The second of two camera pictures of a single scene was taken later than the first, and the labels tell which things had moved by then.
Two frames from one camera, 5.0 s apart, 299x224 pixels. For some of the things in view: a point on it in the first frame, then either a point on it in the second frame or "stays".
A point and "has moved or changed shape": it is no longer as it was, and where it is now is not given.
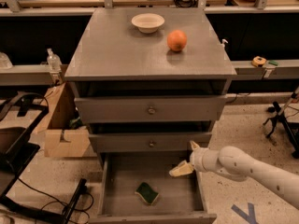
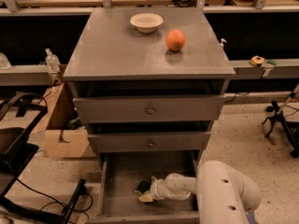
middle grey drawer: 148,143 stays
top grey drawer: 172,108 stays
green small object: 274,63 stays
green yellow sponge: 149,194 has moved or changed shape
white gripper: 197,160 -> 154,189
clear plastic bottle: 53,61 stays
